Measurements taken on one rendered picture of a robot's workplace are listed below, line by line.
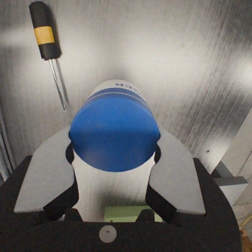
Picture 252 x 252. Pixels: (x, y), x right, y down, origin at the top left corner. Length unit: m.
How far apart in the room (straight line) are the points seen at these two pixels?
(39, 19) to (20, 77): 0.13
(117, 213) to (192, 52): 0.51
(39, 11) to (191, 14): 0.26
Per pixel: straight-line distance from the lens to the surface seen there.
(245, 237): 4.45
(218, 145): 0.45
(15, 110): 0.40
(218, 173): 0.69
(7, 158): 0.47
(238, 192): 0.70
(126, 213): 0.55
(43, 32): 0.29
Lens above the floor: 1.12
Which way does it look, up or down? 61 degrees down
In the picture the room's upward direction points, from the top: 176 degrees clockwise
